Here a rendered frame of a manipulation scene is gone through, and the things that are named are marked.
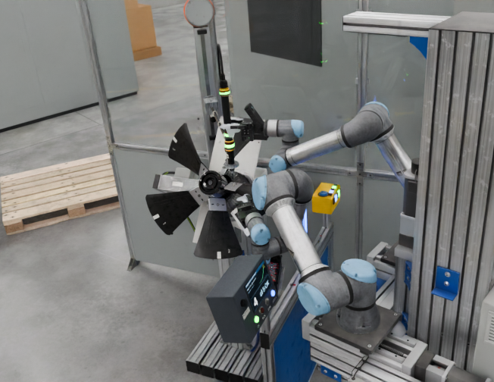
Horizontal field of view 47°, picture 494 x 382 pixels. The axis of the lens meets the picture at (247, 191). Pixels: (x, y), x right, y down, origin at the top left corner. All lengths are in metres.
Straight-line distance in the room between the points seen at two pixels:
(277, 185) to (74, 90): 6.23
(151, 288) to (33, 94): 4.33
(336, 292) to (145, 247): 2.52
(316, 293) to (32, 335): 2.50
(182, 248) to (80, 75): 4.46
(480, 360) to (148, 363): 2.07
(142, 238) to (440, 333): 2.58
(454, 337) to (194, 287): 2.30
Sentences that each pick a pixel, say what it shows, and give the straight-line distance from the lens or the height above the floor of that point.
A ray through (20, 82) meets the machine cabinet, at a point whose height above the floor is 0.56.
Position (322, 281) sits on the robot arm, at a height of 1.26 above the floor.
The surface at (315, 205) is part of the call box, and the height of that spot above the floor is 1.02.
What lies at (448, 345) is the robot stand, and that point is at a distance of 2.11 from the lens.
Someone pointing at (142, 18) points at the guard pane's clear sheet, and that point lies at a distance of 3.47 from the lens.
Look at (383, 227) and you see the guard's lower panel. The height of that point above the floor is 0.65.
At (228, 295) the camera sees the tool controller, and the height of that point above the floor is 1.25.
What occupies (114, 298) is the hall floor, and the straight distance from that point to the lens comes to 4.08.
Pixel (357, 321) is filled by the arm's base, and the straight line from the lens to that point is 1.98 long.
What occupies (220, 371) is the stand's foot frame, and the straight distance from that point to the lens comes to 3.28.
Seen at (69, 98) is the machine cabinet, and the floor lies 0.21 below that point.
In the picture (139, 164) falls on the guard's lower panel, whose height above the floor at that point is 0.87.
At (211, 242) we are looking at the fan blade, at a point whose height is 0.99.
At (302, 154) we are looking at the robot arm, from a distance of 2.30.
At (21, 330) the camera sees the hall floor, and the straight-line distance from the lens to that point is 4.06.
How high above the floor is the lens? 2.37
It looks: 27 degrees down
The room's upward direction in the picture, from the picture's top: 5 degrees counter-clockwise
